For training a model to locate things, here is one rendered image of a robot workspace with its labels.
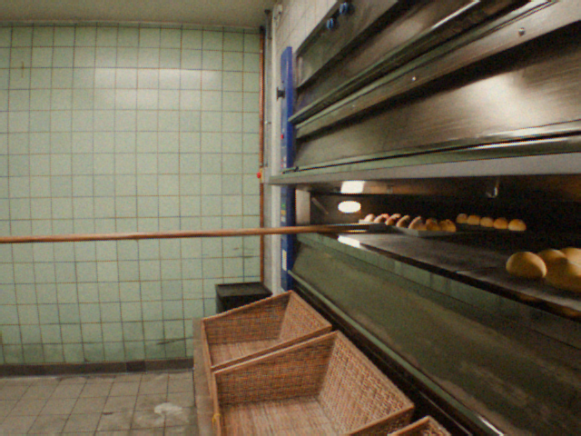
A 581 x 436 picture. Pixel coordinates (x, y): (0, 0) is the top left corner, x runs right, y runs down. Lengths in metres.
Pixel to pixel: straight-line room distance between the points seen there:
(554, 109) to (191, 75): 2.57
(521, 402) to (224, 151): 2.49
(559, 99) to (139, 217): 2.61
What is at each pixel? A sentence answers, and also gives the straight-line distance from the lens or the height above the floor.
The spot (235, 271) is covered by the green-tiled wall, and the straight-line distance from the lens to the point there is 2.91.
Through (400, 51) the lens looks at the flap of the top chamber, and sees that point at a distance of 1.02.
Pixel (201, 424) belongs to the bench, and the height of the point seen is 0.58.
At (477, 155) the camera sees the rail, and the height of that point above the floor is 1.42.
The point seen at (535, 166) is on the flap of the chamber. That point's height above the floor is 1.40.
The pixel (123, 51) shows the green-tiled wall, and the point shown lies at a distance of 3.04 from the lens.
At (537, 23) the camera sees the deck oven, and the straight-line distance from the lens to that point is 0.76.
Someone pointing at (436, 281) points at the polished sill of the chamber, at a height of 1.16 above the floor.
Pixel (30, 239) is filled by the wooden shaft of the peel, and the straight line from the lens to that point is 1.70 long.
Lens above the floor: 1.37
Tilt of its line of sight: 4 degrees down
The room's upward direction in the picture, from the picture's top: straight up
